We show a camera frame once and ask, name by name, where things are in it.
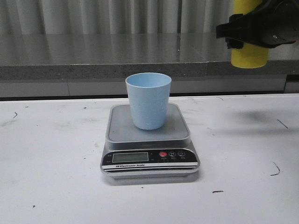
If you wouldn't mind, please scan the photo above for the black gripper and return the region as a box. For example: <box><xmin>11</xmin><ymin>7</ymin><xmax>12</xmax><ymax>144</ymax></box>
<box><xmin>216</xmin><ymin>0</ymin><xmax>299</xmax><ymax>49</ymax></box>

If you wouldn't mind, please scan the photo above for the yellow squeeze bottle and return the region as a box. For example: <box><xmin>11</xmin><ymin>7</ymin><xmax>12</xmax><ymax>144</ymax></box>
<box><xmin>231</xmin><ymin>0</ymin><xmax>269</xmax><ymax>69</ymax></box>

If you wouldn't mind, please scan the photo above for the light blue plastic cup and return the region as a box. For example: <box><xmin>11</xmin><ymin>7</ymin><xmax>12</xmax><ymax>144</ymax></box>
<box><xmin>125</xmin><ymin>72</ymin><xmax>172</xmax><ymax>130</ymax></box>

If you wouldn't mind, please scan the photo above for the silver digital kitchen scale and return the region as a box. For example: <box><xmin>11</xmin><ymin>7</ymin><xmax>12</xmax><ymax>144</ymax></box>
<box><xmin>100</xmin><ymin>104</ymin><xmax>200</xmax><ymax>179</ymax></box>

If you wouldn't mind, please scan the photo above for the grey stone counter shelf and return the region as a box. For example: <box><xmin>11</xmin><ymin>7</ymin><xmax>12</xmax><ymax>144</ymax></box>
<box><xmin>0</xmin><ymin>33</ymin><xmax>299</xmax><ymax>82</ymax></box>

